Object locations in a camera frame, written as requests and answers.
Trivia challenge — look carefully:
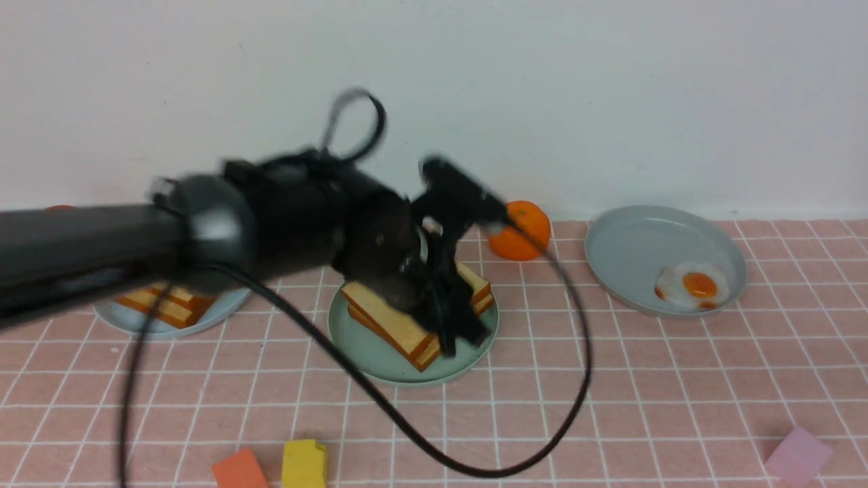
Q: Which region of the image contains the yellow block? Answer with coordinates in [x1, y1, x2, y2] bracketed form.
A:
[281, 439, 328, 488]

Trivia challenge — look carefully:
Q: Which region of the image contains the right fried egg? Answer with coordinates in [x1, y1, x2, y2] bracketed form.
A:
[654, 262, 730, 311]

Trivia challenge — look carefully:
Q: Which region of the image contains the teal centre plate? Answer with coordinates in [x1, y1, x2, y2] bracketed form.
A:
[328, 281, 499, 386]

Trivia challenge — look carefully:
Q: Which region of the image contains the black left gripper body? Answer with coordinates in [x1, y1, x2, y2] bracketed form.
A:
[339, 197, 469, 319]

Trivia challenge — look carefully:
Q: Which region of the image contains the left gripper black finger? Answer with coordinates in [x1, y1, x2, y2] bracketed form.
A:
[425, 272, 456, 359]

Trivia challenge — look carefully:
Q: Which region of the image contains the light blue bread plate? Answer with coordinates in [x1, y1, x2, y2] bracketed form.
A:
[93, 288, 251, 340]

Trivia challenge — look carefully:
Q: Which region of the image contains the pink block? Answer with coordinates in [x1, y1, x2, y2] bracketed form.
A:
[764, 426, 833, 487]

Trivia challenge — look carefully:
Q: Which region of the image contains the orange block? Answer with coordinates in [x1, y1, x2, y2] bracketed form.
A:
[211, 448, 269, 488]

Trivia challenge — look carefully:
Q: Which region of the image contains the grey egg plate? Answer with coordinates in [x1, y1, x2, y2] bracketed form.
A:
[584, 206, 748, 319]

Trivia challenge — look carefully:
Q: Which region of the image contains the orange fruit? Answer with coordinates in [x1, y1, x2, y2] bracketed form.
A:
[487, 201, 552, 262]

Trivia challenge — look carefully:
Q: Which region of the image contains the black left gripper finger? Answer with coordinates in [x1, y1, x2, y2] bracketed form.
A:
[444, 268, 492, 347]

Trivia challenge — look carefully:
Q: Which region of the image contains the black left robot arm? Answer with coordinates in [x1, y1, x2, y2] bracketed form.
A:
[1, 151, 507, 358]

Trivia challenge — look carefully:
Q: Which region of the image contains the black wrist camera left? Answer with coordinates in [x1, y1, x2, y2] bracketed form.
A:
[414, 157, 511, 226]

